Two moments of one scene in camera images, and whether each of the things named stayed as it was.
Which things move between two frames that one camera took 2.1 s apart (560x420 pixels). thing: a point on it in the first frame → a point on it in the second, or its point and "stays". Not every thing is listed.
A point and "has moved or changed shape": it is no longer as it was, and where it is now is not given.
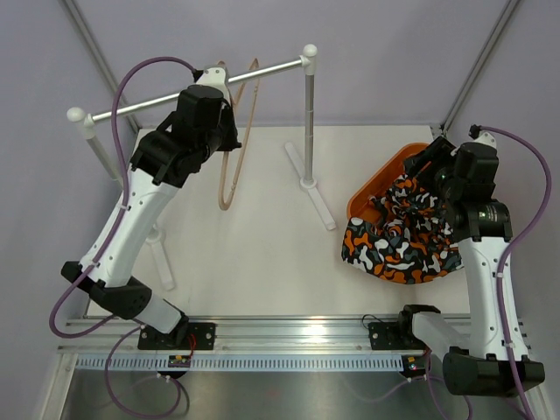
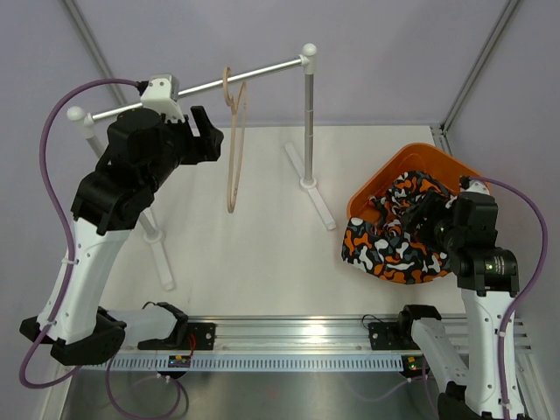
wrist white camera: x=216 y=77 → x=161 y=95
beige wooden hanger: x=255 y=65 has moved or changed shape
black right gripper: x=439 y=152 → x=434 y=205
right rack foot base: x=309 y=183 stays
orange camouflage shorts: x=407 y=238 stays
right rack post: x=309 y=125 stays
